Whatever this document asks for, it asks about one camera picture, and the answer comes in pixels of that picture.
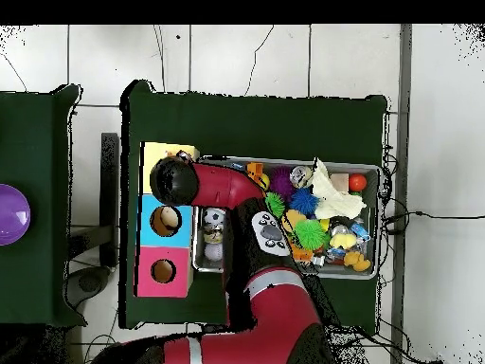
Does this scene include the black cable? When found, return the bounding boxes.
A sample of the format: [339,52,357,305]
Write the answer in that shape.
[384,209,485,234]

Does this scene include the crushed drink can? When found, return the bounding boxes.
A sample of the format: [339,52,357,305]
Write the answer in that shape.
[289,165,315,190]

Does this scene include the green spiky ball with eyes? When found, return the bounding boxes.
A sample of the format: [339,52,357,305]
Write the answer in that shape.
[264,191,286,219]
[293,218,329,251]

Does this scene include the small wooden block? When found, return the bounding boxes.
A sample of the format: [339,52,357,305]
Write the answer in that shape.
[330,173,350,192]

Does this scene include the yellow plush toy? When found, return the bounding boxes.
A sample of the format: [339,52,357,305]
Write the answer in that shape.
[328,232,358,251]

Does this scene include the dark green table cloth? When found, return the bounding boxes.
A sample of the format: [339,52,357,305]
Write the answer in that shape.
[118,79,388,337]
[0,83,88,328]

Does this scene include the brown plush toy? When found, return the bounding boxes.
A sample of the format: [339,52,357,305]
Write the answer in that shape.
[342,250,372,273]

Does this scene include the shallow mesh bin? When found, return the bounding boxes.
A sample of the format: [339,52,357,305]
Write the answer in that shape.
[191,155,383,281]

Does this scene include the cream cloth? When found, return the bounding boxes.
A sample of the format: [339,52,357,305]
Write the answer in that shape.
[311,157,368,221]

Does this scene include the purple spiky ball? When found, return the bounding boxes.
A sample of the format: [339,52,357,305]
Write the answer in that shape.
[269,166,296,202]

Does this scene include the purple bowl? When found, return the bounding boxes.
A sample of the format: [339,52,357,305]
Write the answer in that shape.
[0,183,32,246]

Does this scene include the blue spiky ball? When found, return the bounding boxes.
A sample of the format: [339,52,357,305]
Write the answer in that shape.
[288,187,319,216]

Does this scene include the wooden box with three holes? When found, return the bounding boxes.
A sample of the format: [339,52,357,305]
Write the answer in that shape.
[133,141,201,300]

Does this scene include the orange-red ball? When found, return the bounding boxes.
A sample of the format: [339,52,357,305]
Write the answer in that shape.
[348,173,368,192]

